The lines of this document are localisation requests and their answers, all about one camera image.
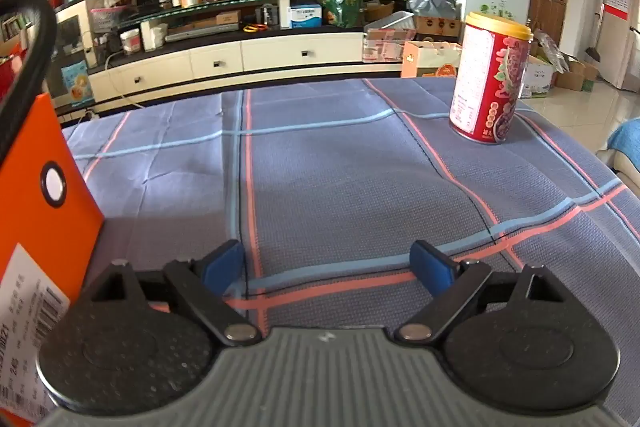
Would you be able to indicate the white TV cabinet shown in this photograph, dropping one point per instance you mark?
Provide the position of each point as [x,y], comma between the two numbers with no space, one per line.
[215,62]

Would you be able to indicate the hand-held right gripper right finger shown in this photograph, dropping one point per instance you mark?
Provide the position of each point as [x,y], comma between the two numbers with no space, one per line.
[432,269]

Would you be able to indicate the white refrigerator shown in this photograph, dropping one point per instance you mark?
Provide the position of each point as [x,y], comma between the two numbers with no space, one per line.
[617,52]

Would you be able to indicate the orange cardboard box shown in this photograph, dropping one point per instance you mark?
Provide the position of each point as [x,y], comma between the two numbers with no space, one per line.
[30,217]

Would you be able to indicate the blue plaid tablecloth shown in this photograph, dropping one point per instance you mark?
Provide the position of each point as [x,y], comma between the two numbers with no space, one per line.
[350,187]

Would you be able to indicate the blue cloth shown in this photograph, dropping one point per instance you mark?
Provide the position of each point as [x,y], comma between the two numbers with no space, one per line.
[627,137]

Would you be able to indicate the red can with yellow lid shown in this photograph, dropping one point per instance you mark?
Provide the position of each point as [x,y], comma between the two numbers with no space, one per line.
[492,82]

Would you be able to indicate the green foil bag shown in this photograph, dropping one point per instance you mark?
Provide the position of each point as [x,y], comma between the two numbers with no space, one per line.
[345,4]

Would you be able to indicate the blue and white carton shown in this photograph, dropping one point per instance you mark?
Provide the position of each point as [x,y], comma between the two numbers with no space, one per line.
[306,17]

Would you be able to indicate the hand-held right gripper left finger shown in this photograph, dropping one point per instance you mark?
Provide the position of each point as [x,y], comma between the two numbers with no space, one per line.
[222,264]

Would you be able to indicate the orange patterned gift box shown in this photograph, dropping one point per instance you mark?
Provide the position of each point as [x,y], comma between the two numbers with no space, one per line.
[425,57]

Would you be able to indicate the pink plastic basket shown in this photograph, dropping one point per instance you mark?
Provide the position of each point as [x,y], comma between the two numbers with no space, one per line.
[107,16]

